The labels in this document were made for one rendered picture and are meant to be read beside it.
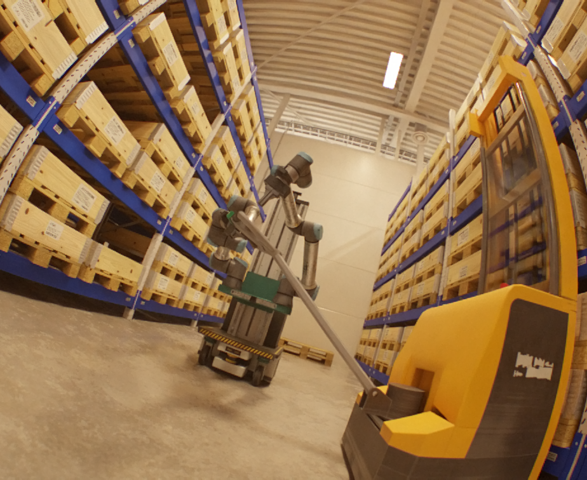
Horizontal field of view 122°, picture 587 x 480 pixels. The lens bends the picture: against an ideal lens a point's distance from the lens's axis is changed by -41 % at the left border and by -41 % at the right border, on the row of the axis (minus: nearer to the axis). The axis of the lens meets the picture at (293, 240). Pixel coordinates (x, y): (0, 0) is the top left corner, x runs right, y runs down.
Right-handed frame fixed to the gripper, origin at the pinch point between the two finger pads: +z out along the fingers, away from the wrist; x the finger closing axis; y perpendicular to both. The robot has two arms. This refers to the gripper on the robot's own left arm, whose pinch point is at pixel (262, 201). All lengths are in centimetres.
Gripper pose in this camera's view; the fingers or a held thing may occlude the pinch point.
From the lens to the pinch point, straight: 131.8
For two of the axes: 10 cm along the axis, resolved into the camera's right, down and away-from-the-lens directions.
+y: 0.5, 3.3, 9.4
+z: -6.4, 7.3, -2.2
